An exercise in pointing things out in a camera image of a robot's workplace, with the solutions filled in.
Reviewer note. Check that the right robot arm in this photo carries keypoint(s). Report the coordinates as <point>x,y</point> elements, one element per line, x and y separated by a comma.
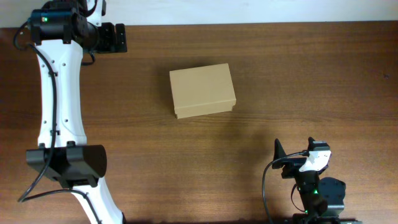
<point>322,199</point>

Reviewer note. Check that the brown cardboard box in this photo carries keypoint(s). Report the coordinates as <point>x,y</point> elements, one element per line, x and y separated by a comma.
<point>202,90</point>

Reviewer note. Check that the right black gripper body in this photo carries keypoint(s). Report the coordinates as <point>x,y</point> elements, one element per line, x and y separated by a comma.
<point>293,165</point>

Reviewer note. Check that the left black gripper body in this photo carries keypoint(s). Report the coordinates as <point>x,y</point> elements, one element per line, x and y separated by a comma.
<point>107,41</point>

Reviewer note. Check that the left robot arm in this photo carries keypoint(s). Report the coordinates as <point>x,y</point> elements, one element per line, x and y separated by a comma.
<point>61,33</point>

